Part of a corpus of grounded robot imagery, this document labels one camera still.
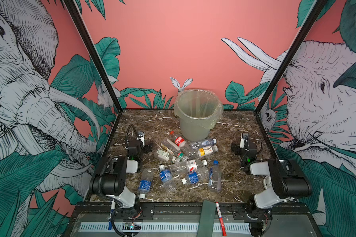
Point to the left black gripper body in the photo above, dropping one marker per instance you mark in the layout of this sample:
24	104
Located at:
147	148

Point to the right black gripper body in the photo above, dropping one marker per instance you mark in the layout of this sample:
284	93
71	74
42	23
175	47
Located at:
237	149

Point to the blue label bottle white cap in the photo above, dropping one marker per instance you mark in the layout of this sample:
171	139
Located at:
167	179

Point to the red white label water bottle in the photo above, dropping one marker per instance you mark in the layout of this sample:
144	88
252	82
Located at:
187	166

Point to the blue label crushed bottle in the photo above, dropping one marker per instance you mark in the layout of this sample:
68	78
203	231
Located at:
199	176

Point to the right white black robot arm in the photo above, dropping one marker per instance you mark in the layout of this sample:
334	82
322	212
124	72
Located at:
284	180

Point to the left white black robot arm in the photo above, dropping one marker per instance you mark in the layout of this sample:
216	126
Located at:
109	180

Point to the grey mesh waste bin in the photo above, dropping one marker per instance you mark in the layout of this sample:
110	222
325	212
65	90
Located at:
193	132

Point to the translucent green bin liner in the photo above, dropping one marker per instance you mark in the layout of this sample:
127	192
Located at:
199	107

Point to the large clear square bottle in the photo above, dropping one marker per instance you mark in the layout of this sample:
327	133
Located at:
170	146

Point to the red label cola bottle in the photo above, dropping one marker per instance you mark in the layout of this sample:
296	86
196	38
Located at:
177	139

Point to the yellow white label bottle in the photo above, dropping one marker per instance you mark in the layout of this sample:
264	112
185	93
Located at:
206	151

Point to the green label clear bottle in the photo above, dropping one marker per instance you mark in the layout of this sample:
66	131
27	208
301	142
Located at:
179	157

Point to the clear bottle white cap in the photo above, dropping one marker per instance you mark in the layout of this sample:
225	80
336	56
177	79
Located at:
203	143

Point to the blue marker pen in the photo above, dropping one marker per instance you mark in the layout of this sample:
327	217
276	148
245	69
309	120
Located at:
110	219

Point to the red marker pen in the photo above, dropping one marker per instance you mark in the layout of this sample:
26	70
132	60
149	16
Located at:
221	219

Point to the green tape strip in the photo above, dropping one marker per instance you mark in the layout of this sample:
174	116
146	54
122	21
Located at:
206	222

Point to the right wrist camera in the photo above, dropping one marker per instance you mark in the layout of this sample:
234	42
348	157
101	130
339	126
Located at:
244	140

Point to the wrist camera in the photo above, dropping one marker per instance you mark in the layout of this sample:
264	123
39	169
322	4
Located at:
244	140
140	137

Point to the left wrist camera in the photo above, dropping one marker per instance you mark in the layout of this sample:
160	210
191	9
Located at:
140	137

